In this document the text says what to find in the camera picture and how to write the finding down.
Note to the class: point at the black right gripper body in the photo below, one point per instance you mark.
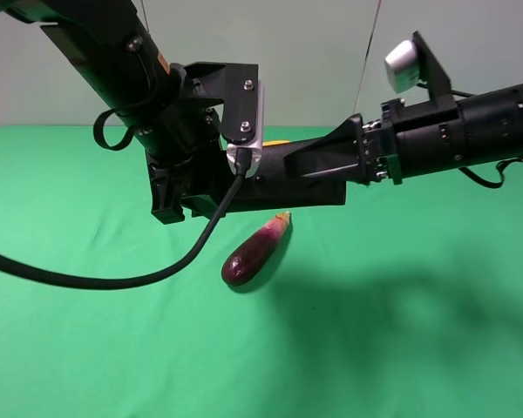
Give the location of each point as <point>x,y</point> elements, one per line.
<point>376,146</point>

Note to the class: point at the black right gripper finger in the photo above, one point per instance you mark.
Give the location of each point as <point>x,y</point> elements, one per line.
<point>336,156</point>

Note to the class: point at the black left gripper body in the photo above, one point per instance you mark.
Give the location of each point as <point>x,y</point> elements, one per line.
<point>187,168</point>

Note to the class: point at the black leather glasses case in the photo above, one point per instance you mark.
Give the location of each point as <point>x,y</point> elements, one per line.
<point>271,188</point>

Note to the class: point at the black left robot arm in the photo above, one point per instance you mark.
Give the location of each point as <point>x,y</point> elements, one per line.
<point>108,45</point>

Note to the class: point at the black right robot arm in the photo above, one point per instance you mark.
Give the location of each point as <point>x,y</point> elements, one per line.
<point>409,141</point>

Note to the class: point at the yellow banana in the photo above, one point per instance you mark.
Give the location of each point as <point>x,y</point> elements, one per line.
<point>276,142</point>

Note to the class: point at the purple eggplant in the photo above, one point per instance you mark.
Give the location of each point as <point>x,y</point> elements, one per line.
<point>262,248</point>

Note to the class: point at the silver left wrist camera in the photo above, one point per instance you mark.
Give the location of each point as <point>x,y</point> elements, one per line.
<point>255,144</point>

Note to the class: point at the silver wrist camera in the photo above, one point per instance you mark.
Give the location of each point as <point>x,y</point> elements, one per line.
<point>255,144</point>
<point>402,66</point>

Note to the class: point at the black left camera bracket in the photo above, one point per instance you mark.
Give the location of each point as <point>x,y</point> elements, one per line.
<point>232,85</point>

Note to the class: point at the black camera bracket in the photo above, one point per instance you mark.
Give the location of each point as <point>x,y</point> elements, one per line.
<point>433,75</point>
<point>232,85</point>

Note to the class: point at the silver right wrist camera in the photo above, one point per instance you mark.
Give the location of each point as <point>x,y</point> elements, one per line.
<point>402,66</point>

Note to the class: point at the black right camera bracket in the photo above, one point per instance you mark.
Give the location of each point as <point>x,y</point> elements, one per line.
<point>433,75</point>

